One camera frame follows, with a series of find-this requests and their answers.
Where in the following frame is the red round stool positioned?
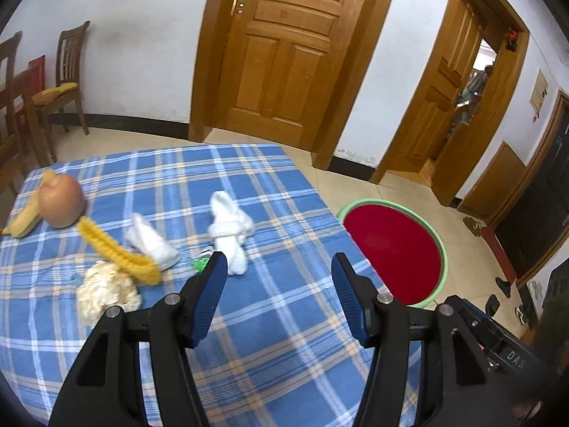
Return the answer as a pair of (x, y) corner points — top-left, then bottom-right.
(337, 199), (448, 310)

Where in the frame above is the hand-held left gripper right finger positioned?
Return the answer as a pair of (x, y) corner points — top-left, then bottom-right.
(331, 253), (521, 427)

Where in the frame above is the wooden chair with cushion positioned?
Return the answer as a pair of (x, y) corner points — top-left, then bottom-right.
(32, 21), (91, 136)

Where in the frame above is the wooden door frame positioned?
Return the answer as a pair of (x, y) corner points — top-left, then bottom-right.
(371, 0), (532, 207)

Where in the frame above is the yellow seat cushion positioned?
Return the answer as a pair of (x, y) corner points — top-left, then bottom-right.
(32, 82), (80, 107)

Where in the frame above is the closed wooden door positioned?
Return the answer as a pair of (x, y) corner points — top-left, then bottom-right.
(189, 0), (403, 167)

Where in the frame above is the knotted white sock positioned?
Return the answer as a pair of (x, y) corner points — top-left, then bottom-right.
(208, 190), (256, 276)

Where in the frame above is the apple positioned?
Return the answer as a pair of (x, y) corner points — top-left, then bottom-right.
(39, 174), (86, 227)

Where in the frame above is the long yellow foam fruit net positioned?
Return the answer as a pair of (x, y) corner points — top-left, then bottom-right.
(78, 217), (161, 285)

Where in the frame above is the wall notice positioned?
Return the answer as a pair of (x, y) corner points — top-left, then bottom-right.
(529, 69), (552, 114)

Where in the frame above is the red board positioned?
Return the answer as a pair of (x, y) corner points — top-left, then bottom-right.
(29, 54), (47, 92)

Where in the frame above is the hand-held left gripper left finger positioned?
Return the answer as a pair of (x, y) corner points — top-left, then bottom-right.
(48, 251), (228, 427)

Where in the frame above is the blue plaid tablecloth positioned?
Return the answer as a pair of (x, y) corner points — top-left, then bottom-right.
(0, 143), (427, 427)

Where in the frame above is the open wooden door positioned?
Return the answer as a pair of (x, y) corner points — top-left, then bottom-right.
(387, 0), (486, 179)

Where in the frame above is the banana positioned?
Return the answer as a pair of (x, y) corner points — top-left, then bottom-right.
(2, 168), (58, 238)

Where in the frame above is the dark wooden door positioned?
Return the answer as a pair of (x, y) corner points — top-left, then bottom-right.
(493, 91), (569, 285)

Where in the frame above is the white tissue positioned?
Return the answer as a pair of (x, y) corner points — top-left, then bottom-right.
(77, 260), (142, 326)

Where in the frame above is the tall wooden chair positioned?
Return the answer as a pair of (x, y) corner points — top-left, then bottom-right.
(0, 31), (27, 196)

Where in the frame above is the wooden cabinet door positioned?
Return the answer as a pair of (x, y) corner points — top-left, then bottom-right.
(458, 141), (527, 218)

